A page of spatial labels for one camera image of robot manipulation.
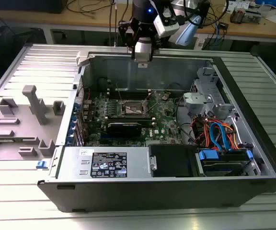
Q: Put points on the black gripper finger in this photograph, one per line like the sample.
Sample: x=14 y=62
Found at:
x=155 y=38
x=127 y=33

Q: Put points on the silver CPU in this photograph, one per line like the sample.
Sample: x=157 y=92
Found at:
x=143 y=57

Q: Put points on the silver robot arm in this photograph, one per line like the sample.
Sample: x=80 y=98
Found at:
x=188 y=31

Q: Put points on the metal CPU socket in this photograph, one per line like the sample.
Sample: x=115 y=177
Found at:
x=133 y=109

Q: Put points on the black plastic drive cover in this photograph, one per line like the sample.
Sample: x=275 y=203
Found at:
x=171 y=160

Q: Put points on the grey plastic case hinge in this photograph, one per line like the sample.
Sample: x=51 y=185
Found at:
x=83 y=58

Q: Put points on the round coin battery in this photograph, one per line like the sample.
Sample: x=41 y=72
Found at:
x=166 y=96

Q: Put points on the small black adapter box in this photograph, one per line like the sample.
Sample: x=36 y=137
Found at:
x=223 y=26

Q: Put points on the wooden workbench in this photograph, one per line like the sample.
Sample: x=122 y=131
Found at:
x=56 y=19

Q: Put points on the silver metal drive cage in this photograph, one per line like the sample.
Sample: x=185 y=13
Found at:
x=200 y=100

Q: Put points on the green motherboard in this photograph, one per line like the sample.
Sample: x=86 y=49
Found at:
x=163 y=115

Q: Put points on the green RAM stick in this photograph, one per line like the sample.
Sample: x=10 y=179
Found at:
x=128 y=118
x=6 y=141

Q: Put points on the copper finned heat sink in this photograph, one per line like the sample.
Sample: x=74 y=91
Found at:
x=237 y=15

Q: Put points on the black graphics card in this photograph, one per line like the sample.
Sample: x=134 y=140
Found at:
x=123 y=130

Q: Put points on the black computer box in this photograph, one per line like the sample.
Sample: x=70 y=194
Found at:
x=32 y=6

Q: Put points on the green circuit board part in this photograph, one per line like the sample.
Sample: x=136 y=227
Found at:
x=253 y=18

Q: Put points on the silver power supply unit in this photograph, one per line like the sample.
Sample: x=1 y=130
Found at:
x=75 y=165

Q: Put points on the grey plastic parts rack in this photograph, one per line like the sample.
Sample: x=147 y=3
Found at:
x=20 y=129

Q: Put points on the hard disk in blue carrier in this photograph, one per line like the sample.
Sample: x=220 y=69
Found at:
x=224 y=165

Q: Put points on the black PC case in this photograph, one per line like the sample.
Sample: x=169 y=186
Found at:
x=152 y=194

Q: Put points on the blue plastic case latch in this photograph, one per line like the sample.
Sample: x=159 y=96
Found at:
x=42 y=164

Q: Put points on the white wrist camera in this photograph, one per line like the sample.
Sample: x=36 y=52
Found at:
x=166 y=24

